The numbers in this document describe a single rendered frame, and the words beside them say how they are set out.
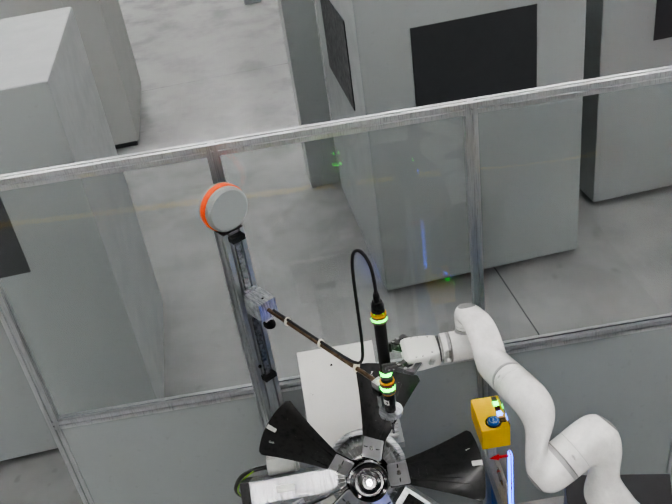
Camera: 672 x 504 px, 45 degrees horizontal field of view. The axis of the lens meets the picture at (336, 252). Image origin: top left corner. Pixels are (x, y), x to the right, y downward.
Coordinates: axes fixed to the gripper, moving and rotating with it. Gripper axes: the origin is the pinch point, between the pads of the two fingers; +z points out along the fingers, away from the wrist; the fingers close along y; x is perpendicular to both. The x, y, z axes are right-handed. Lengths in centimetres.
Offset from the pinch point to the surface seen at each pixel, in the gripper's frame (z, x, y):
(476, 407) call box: -32, -58, 33
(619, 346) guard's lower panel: -99, -75, 70
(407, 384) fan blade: -6.9, -22.8, 12.7
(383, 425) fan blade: 2.4, -32.7, 7.3
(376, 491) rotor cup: 8.0, -45.0, -6.9
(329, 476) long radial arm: 22, -52, 8
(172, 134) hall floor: 139, -163, 572
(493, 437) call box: -35, -61, 21
